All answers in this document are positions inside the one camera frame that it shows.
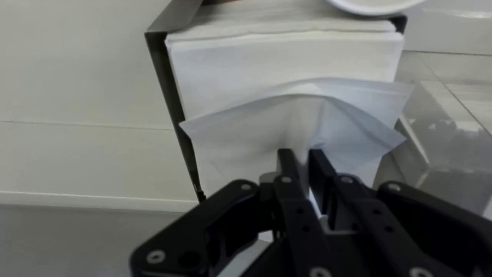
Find white paper towel stack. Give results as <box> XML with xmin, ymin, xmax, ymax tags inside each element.
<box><xmin>164</xmin><ymin>0</ymin><xmax>406</xmax><ymax>122</ymax></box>

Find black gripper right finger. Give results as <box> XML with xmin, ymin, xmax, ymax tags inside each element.
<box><xmin>309</xmin><ymin>150</ymin><xmax>492</xmax><ymax>277</ymax></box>

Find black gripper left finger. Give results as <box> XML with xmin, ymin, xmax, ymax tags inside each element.
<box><xmin>129</xmin><ymin>148</ymin><xmax>329</xmax><ymax>277</ymax></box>

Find metal paper towel holder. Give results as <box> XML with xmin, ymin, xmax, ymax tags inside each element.
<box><xmin>144</xmin><ymin>0</ymin><xmax>409</xmax><ymax>204</ymax></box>

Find single white paper towel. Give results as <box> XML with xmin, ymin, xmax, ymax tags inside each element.
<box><xmin>178</xmin><ymin>76</ymin><xmax>415</xmax><ymax>233</ymax></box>

